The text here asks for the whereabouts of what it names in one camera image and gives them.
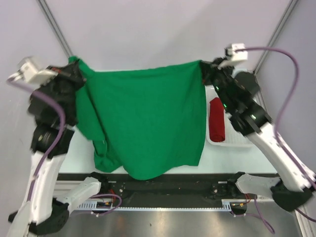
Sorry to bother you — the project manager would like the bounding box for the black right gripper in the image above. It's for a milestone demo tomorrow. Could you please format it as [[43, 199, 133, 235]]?
[[200, 56, 236, 110]]

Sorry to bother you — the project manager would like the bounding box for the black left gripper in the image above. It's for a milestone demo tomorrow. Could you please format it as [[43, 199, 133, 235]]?
[[41, 60, 87, 121]]

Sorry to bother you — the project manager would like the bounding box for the green t shirt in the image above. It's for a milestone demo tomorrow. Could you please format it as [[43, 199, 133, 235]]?
[[69, 56, 206, 180]]

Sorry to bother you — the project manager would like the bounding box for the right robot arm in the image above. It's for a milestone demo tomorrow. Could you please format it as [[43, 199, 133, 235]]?
[[199, 58, 316, 212]]

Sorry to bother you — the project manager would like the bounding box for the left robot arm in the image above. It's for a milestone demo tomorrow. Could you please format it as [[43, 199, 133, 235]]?
[[7, 61, 109, 237]]

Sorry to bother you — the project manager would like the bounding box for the rolled red t shirt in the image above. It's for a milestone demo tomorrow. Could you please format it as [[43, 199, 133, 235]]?
[[208, 97, 226, 143]]

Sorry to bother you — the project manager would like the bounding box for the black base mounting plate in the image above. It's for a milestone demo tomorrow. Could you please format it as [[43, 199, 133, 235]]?
[[56, 172, 282, 210]]

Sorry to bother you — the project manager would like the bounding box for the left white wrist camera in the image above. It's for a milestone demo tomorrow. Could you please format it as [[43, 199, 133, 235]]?
[[14, 56, 58, 85]]

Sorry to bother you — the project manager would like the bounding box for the left aluminium corner post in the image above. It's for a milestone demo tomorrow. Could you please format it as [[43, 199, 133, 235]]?
[[36, 0, 73, 57]]

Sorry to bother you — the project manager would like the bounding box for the aluminium corner post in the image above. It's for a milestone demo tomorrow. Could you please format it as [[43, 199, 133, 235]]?
[[36, 0, 73, 57], [253, 0, 300, 74]]

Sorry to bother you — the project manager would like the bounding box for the right aluminium corner post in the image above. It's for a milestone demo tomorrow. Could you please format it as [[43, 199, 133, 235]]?
[[253, 0, 300, 74]]

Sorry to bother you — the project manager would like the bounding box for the white slotted cable duct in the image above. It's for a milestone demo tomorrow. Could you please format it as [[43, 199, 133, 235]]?
[[74, 198, 247, 213]]

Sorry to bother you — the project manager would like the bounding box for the aluminium rail frame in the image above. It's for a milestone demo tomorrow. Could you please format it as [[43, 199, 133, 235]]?
[[54, 180, 316, 237]]

